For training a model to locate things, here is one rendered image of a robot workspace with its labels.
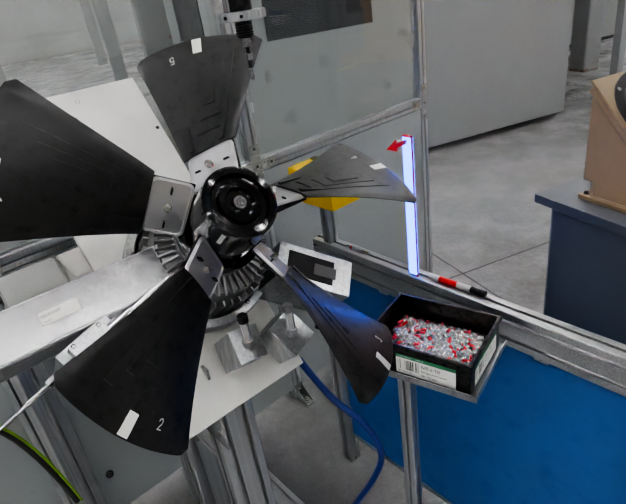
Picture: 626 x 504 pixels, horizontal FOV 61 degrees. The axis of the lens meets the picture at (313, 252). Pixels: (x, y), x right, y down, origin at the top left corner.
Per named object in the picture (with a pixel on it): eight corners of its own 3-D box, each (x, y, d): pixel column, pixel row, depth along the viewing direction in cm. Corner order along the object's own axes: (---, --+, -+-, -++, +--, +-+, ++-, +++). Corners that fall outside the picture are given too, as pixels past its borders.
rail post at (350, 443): (344, 456, 188) (316, 263, 152) (352, 449, 190) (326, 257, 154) (352, 462, 185) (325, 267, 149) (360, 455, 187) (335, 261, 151)
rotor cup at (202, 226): (202, 289, 85) (225, 261, 75) (157, 212, 87) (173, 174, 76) (273, 253, 93) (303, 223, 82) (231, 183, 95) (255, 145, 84)
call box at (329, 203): (292, 204, 143) (286, 166, 138) (320, 191, 149) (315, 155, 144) (333, 217, 132) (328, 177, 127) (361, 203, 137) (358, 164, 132)
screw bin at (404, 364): (364, 364, 106) (360, 336, 103) (401, 318, 118) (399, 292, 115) (471, 399, 94) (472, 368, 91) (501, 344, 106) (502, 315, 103)
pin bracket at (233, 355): (213, 344, 99) (227, 333, 91) (239, 333, 102) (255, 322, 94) (226, 374, 98) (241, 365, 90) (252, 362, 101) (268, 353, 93)
